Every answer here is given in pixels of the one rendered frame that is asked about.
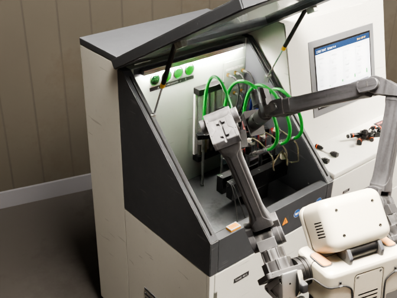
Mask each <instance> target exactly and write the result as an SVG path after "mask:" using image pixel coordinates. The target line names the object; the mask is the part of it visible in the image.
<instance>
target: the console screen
mask: <svg viewBox="0 0 397 298"><path fill-rule="evenodd" d="M308 54H309V61H310V76H311V91H312V92H316V91H319V90H324V89H329V88H333V87H336V86H341V85H346V84H349V83H353V82H356V81H358V80H362V79H367V78H369V77H370V76H373V75H375V56H374V42H373V23H370V24H366V25H363V26H360V27H357V28H353V29H351V30H347V31H343V32H341V33H337V34H334V35H330V36H328V37H324V38H321V39H318V40H314V41H311V42H309V43H308ZM358 100H359V99H358ZM355 101H357V100H354V101H349V102H344V103H339V104H335V105H330V106H325V107H322V108H317V109H313V114H314V118H316V117H318V116H321V115H324V114H326V113H328V112H331V111H333V110H335V109H338V108H341V107H342V106H345V105H348V104H350V103H352V102H355Z"/></svg>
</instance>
